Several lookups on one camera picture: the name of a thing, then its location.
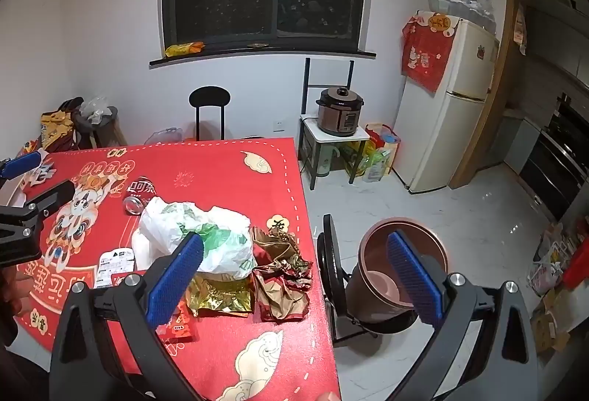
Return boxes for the yellow shopping bag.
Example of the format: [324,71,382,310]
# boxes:
[366,123,401,181]

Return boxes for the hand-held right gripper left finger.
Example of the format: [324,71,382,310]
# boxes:
[48,232,217,401]

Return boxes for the built-in black oven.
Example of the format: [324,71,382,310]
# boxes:
[518,93,589,222]

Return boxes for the brown pressure cooker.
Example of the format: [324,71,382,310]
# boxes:
[315,87,365,136]

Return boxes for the yellow printed snack bag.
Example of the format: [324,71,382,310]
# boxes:
[40,110,77,151]

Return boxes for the white kettle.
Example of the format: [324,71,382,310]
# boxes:
[315,145,341,177]

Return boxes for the crumpled brown paper wrapper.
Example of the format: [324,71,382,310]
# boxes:
[251,226,314,321]

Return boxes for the white plastic bag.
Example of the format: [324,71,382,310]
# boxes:
[132,196,257,280]

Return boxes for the red snack packet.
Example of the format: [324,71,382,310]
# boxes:
[156,306,196,342]

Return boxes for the white printed packet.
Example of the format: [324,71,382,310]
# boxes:
[94,249,136,289]

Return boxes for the red printed tablecloth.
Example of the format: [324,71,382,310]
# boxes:
[14,137,341,401]

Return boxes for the colourful snack packet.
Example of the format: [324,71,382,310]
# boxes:
[18,139,49,160]

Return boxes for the red printed cloth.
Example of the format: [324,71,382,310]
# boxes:
[401,14,456,93]

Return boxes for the cooking oil bottle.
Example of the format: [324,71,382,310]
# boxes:
[361,150,389,183]

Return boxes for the gold foil wrapper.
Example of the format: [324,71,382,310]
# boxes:
[186,274,254,316]

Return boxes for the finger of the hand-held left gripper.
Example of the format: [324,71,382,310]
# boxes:
[0,179,77,266]
[0,151,43,180]

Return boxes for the clear plastic bags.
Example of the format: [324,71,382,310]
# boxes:
[428,0,497,31]

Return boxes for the brown trash bin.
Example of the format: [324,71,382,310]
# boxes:
[345,217,449,335]

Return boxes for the black round chair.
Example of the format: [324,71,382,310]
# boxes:
[188,86,231,141]

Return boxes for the wooden door frame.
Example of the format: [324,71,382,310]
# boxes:
[448,0,567,190]

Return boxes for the clear plastic container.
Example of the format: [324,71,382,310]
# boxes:
[146,127,185,145]

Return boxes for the clear plastic bag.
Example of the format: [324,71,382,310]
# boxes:
[78,96,113,126]

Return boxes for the wall calendar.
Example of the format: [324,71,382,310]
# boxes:
[514,6,530,57]

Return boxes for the pile of bags and boxes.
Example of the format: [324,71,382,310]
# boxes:
[527,217,589,353]

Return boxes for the black metal rack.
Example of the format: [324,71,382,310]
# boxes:
[299,57,371,190]

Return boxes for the yellow snack packet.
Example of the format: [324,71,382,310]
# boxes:
[165,41,205,58]

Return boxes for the cream refrigerator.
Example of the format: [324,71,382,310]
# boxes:
[391,12,500,195]

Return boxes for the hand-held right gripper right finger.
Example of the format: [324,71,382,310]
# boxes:
[382,230,541,401]

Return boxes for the grey stool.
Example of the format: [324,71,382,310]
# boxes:
[74,107,127,149]

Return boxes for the red soda can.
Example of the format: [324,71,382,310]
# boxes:
[122,175,159,215]

